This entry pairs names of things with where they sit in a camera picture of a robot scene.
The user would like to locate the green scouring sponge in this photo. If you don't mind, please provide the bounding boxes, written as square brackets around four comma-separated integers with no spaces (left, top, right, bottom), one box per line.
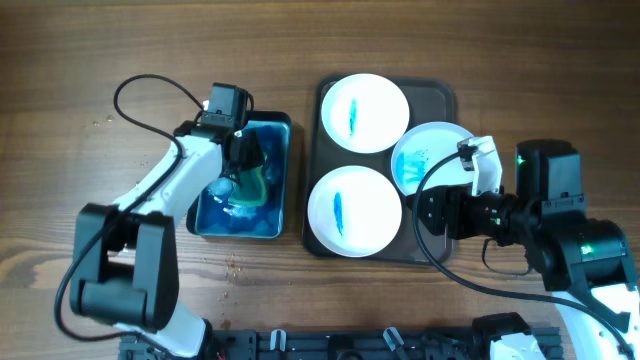
[229,166,268,207]

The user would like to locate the white plate blue smear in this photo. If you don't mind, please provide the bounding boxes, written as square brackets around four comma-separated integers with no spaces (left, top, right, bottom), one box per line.
[391,122,473,196]

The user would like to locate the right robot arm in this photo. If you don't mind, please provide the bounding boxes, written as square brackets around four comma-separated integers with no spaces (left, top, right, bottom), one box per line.
[407,139,639,359]

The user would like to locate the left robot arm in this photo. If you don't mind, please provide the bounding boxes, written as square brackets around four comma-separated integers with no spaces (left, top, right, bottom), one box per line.
[54,83,264,359]

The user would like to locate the dark brown serving tray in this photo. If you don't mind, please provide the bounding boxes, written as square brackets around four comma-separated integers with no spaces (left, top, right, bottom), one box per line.
[305,73,457,266]

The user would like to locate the black tub blue water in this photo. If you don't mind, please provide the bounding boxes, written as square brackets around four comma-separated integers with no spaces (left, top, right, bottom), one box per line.
[186,111,291,239]

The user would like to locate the white plate top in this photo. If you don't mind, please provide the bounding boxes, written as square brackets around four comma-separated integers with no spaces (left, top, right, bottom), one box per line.
[320,73,410,154]

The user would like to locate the left black cable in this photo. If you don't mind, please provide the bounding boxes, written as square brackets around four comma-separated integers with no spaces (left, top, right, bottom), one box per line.
[53,73,207,343]

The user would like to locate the black cable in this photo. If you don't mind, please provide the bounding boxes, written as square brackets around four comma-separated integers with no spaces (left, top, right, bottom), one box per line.
[410,151,640,360]
[53,73,207,343]

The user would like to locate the right black cable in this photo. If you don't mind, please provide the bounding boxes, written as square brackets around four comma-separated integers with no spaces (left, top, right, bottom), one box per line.
[410,151,640,360]

